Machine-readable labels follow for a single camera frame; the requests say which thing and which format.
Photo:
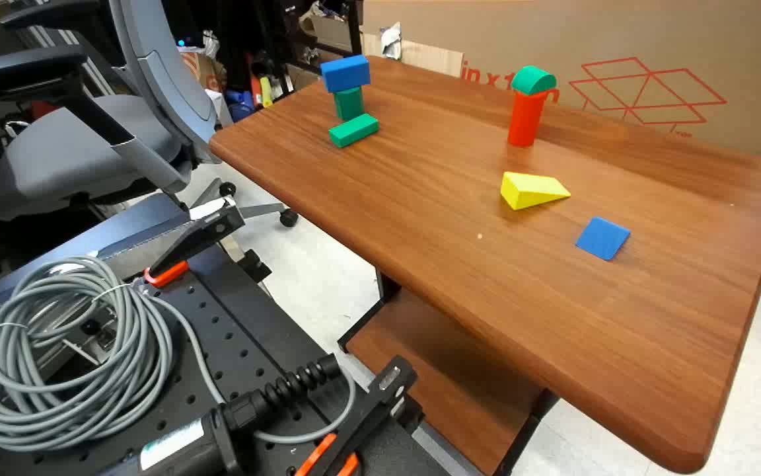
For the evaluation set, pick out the grey office chair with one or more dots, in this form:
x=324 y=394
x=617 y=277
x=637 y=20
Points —
x=73 y=148

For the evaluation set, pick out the grey metal rail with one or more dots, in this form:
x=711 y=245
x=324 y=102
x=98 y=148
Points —
x=90 y=242

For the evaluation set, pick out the black perforated breadboard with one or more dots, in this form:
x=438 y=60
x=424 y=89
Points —
x=222 y=334

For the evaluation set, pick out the blue rectangular block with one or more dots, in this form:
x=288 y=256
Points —
x=345 y=72

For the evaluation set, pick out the black orange bar clamp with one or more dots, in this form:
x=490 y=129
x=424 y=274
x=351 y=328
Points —
x=211 y=220
x=380 y=398

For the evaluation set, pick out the black power plug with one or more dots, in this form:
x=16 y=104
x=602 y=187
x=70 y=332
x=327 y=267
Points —
x=264 y=400

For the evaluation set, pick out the black power supply box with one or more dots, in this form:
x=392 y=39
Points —
x=173 y=445

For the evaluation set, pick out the brown wooden table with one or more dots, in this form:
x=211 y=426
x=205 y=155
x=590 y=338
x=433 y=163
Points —
x=522 y=318

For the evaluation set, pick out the blue wedge block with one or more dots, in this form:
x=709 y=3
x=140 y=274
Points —
x=602 y=238

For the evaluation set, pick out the large cardboard panel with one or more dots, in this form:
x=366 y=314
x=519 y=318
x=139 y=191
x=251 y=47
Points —
x=522 y=36

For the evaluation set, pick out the yellow wedge block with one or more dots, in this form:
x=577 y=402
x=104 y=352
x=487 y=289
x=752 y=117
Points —
x=526 y=188

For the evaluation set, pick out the green half-round block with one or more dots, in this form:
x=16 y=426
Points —
x=532 y=81

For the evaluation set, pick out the red cylinder block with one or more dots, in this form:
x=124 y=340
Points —
x=526 y=119

